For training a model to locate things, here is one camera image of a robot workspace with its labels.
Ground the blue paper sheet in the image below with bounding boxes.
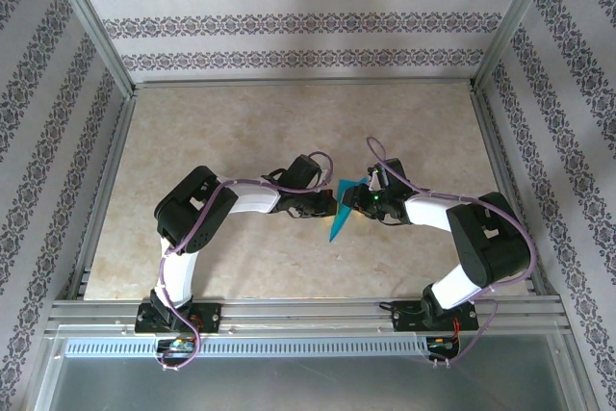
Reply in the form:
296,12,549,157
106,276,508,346
328,178,371,244

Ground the grey metal sheet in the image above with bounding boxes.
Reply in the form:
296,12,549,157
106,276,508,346
28,333,593,411

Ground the small circuit board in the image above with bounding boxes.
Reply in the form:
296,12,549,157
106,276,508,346
157,337,196,355
426,336,459,352

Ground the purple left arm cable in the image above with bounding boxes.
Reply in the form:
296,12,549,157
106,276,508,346
156,150,337,372

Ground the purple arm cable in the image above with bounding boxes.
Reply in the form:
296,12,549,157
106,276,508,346
366,136,538,368
156,150,337,372

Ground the aluminium frame rail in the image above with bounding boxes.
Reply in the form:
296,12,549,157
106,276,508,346
64,90,139,300
471,86,559,299
130,77,477,90

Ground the long aluminium base rail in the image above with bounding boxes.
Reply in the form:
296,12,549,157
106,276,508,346
46,295,572,335

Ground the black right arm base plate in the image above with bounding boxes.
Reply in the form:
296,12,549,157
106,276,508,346
392,299,480,333

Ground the grey slotted cable duct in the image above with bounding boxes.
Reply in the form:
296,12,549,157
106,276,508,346
64,336,463,359

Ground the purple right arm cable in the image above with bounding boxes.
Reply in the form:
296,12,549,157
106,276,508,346
366,136,538,368

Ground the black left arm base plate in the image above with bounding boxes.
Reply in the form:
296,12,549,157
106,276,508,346
136,302,222,335

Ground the aluminium frame post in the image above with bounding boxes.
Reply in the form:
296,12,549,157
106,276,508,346
472,0,568,92
41,0,136,97

